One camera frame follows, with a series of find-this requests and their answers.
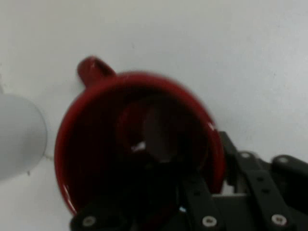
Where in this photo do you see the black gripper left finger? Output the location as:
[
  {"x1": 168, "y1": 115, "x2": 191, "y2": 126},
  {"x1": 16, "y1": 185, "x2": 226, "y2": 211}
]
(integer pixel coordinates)
[{"x1": 69, "y1": 173, "x2": 226, "y2": 231}]

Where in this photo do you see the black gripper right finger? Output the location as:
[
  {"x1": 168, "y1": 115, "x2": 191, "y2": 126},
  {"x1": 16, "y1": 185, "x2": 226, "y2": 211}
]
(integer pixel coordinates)
[{"x1": 217, "y1": 130, "x2": 308, "y2": 231}]

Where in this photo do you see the red enamel mug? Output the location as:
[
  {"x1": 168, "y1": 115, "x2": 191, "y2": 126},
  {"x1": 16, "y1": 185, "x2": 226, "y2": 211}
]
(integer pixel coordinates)
[{"x1": 53, "y1": 55, "x2": 226, "y2": 218}]

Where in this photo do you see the white enamel mug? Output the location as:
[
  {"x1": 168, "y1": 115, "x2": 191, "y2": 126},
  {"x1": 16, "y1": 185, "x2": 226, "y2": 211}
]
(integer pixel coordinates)
[{"x1": 0, "y1": 93, "x2": 48, "y2": 181}]

